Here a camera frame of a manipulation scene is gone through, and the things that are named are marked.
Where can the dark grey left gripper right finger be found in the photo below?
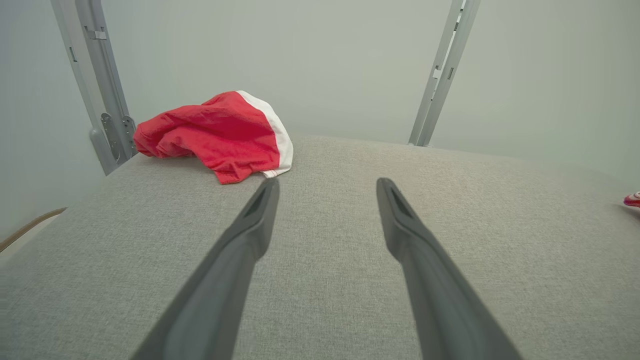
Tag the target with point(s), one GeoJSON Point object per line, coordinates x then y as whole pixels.
{"type": "Point", "coordinates": [440, 300]}

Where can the red white-striped shorts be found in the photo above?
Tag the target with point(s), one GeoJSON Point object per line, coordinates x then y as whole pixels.
{"type": "Point", "coordinates": [220, 135]}

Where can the red white-lettered jersey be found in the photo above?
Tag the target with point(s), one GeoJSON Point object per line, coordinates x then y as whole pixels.
{"type": "Point", "coordinates": [634, 201]}

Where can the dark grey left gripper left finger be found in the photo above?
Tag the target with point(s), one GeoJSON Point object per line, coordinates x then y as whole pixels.
{"type": "Point", "coordinates": [220, 280]}

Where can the grey metal frame post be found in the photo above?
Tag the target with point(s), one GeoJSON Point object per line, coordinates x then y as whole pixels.
{"type": "Point", "coordinates": [102, 75]}
{"type": "Point", "coordinates": [445, 75]}

